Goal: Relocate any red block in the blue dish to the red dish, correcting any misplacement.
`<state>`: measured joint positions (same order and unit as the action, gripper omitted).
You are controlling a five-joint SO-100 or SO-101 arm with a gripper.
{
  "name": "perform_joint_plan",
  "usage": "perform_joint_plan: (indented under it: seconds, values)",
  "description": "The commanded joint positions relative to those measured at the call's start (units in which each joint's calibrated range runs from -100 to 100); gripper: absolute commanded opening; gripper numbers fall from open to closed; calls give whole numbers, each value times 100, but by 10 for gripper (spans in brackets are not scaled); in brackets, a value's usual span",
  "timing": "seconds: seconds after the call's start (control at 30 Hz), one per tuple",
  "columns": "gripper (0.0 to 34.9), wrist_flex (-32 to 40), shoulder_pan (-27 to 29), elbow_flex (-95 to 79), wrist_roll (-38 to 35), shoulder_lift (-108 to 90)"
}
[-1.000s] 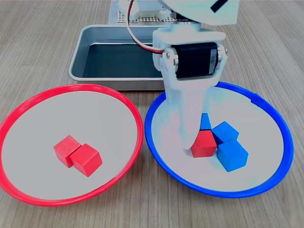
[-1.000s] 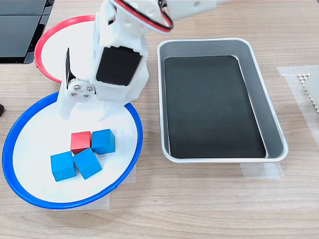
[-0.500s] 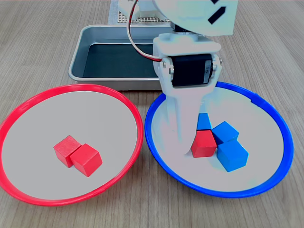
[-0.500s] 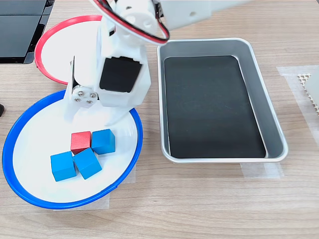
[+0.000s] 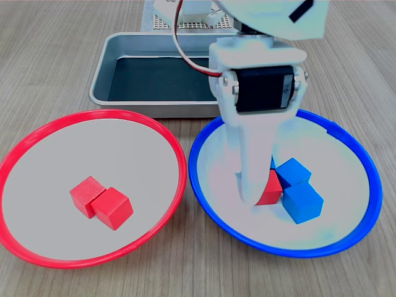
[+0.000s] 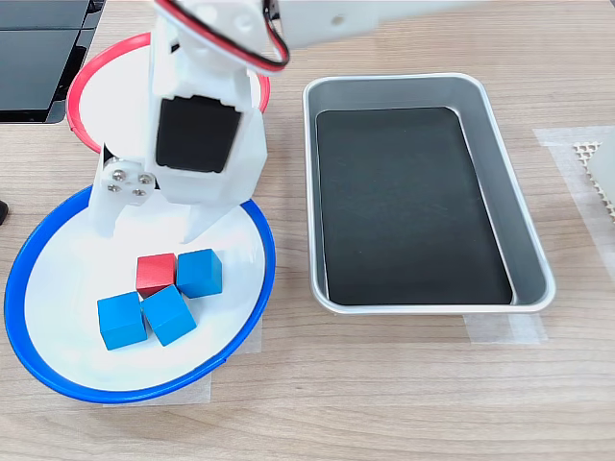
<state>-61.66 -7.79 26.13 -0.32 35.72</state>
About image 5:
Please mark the blue-rimmed white plate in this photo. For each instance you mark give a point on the blue-rimmed white plate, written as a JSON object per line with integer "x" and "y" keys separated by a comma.
{"x": 334, "y": 161}

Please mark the red-rimmed white plate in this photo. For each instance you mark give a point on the red-rimmed white plate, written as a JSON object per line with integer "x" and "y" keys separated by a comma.
{"x": 92, "y": 148}

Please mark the red cube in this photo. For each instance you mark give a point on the red cube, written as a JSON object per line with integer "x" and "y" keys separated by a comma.
{"x": 85, "y": 191}
{"x": 272, "y": 191}
{"x": 113, "y": 208}

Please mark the pale perforated base plate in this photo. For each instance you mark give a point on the pale perforated base plate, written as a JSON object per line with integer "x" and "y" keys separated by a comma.
{"x": 161, "y": 24}

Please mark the steel tray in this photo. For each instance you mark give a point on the steel tray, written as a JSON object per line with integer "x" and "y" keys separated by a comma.
{"x": 102, "y": 62}

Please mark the blue cube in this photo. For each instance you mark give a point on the blue cube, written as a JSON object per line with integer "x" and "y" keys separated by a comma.
{"x": 292, "y": 173}
{"x": 273, "y": 163}
{"x": 303, "y": 202}

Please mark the black tray mat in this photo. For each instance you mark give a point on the black tray mat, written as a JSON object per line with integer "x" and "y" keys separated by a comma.
{"x": 148, "y": 80}

